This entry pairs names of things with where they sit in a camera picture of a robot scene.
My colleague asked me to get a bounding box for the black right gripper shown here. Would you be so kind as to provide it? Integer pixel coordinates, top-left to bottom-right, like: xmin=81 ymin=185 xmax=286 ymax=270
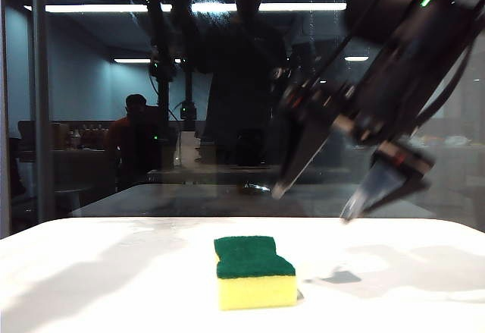
xmin=271 ymin=77 xmax=435 ymax=223

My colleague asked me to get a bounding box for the green and yellow sponge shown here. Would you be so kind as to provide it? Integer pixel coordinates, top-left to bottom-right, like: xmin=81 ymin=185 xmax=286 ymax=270
xmin=213 ymin=235 xmax=297 ymax=312

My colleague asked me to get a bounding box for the large glass pane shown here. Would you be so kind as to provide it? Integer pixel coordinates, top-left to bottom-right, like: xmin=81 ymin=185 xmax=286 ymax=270
xmin=0 ymin=0 xmax=485 ymax=234

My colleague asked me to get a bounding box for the round white side table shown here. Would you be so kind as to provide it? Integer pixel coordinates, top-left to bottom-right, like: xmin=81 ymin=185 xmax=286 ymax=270
xmin=55 ymin=184 xmax=95 ymax=217

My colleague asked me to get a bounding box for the grey metal frame post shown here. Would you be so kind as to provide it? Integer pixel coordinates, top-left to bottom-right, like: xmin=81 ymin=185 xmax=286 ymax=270
xmin=29 ymin=0 xmax=57 ymax=225

